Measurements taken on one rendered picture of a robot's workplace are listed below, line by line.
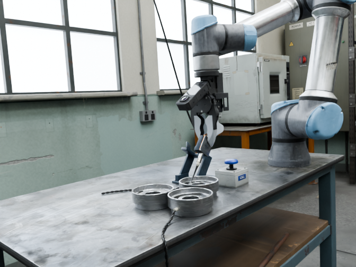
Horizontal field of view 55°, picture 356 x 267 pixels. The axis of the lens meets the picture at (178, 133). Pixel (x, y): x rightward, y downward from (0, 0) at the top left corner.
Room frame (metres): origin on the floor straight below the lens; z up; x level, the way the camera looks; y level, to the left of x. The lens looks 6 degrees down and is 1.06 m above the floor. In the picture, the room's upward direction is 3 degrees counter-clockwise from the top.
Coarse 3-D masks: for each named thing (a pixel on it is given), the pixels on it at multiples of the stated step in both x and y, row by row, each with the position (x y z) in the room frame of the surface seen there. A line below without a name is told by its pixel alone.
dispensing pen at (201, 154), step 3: (201, 135) 0.96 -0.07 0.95; (207, 135) 0.97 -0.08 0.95; (201, 138) 0.96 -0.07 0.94; (198, 141) 0.96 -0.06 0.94; (201, 141) 0.95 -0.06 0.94; (198, 144) 0.95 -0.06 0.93; (195, 147) 0.95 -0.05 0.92; (198, 147) 0.94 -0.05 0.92; (195, 150) 0.95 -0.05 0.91; (198, 150) 0.94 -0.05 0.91; (201, 153) 0.95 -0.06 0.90; (198, 156) 0.95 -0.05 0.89; (201, 156) 0.94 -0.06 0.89; (198, 159) 0.94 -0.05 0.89; (201, 159) 0.94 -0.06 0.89; (198, 162) 0.94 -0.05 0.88; (198, 165) 0.93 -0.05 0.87; (195, 168) 0.93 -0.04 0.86; (195, 171) 0.93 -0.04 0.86; (192, 177) 0.92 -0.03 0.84
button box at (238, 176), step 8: (224, 168) 0.99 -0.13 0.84; (232, 168) 0.97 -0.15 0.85; (240, 168) 0.98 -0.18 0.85; (216, 176) 0.98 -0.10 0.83; (224, 176) 0.96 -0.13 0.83; (232, 176) 0.94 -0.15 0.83; (240, 176) 0.95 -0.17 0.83; (224, 184) 0.96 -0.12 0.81; (232, 184) 0.94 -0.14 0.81; (240, 184) 0.95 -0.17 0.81
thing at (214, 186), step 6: (180, 180) 0.90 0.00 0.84; (186, 180) 0.92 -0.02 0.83; (192, 180) 0.93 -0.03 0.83; (198, 180) 0.93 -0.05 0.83; (204, 180) 0.93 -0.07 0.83; (210, 180) 0.92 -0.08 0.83; (216, 180) 0.89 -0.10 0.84; (180, 186) 0.87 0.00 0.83; (186, 186) 0.85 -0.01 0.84; (192, 186) 0.84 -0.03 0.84; (198, 186) 0.83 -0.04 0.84; (204, 186) 0.84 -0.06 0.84; (210, 186) 0.84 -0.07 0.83; (216, 186) 0.86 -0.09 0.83; (216, 192) 0.87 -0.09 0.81
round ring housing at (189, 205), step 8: (176, 192) 0.80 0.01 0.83; (184, 192) 0.81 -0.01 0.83; (192, 192) 0.81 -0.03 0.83; (200, 192) 0.81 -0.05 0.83; (208, 192) 0.79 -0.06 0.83; (168, 200) 0.75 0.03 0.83; (176, 200) 0.72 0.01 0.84; (184, 200) 0.71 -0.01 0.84; (192, 200) 0.71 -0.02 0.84; (200, 200) 0.72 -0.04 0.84; (208, 200) 0.73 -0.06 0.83; (184, 208) 0.71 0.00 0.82; (192, 208) 0.71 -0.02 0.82; (200, 208) 0.72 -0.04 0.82; (208, 208) 0.74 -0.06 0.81; (184, 216) 0.72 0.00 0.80; (192, 216) 0.72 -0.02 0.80
